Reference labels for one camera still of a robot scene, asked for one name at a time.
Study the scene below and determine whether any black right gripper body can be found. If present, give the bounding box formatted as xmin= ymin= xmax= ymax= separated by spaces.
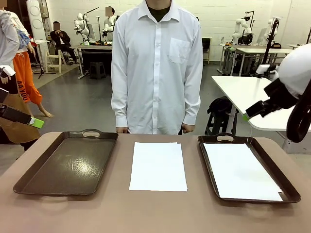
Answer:
xmin=263 ymin=79 xmax=301 ymax=111

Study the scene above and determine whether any white A4 paper stack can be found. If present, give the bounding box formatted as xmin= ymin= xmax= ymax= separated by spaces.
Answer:
xmin=128 ymin=142 xmax=188 ymax=192

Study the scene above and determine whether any person's left forearm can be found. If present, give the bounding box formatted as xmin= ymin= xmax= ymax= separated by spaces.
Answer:
xmin=182 ymin=80 xmax=204 ymax=126

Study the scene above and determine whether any person's right forearm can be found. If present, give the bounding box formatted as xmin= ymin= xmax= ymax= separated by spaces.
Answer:
xmin=111 ymin=80 xmax=129 ymax=127

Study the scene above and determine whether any person's left hand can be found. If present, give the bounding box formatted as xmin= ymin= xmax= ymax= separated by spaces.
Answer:
xmin=181 ymin=123 xmax=196 ymax=134

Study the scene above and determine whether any white desk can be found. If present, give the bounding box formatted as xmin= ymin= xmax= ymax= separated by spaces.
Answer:
xmin=211 ymin=75 xmax=311 ymax=153

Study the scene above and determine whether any mannequin with orange pants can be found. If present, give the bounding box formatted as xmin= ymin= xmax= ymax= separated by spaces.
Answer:
xmin=9 ymin=11 xmax=53 ymax=118

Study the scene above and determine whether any black backpack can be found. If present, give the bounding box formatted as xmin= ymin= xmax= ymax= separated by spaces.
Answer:
xmin=207 ymin=96 xmax=235 ymax=115

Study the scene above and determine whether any white background table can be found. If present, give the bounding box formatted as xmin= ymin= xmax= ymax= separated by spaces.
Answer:
xmin=218 ymin=43 xmax=268 ymax=75
xmin=236 ymin=48 xmax=294 ymax=76

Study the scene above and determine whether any black floor stand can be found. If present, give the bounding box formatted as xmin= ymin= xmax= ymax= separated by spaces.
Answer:
xmin=31 ymin=41 xmax=56 ymax=80

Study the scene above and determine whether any black tripod pole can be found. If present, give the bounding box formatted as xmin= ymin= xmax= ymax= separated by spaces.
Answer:
xmin=261 ymin=18 xmax=280 ymax=66

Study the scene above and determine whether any white folding chair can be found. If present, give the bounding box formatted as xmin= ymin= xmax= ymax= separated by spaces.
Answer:
xmin=45 ymin=50 xmax=68 ymax=73

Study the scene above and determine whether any brown plastic tray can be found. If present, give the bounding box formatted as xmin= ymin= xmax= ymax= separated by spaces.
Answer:
xmin=197 ymin=133 xmax=302 ymax=204
xmin=13 ymin=128 xmax=119 ymax=197

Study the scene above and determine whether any black office chair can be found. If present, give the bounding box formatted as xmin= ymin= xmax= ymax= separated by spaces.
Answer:
xmin=202 ymin=37 xmax=211 ymax=64

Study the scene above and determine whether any white tower air conditioner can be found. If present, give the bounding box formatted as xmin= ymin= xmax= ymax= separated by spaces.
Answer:
xmin=26 ymin=0 xmax=48 ymax=41

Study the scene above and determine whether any seated man in black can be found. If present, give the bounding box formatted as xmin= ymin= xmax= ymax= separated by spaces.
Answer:
xmin=50 ymin=21 xmax=76 ymax=66

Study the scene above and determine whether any black plastic stool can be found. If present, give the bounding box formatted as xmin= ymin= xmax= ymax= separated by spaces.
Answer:
xmin=89 ymin=62 xmax=107 ymax=80

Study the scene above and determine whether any grey background robot table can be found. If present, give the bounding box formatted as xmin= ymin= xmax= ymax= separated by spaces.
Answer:
xmin=72 ymin=44 xmax=114 ymax=80

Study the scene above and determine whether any person in white shirt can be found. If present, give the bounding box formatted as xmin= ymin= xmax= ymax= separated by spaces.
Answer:
xmin=111 ymin=0 xmax=204 ymax=135

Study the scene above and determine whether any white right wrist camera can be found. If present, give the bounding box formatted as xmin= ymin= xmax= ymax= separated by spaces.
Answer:
xmin=255 ymin=63 xmax=280 ymax=82

